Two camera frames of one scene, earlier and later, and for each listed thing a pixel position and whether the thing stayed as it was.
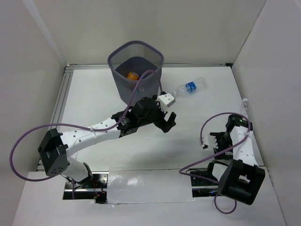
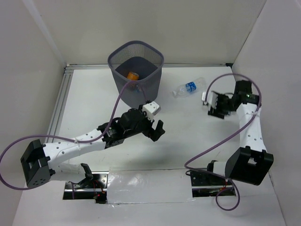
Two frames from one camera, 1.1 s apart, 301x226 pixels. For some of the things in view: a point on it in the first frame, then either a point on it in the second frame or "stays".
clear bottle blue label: [191, 87] stays
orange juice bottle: [133, 76] stays
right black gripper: [218, 135] to [214, 112]
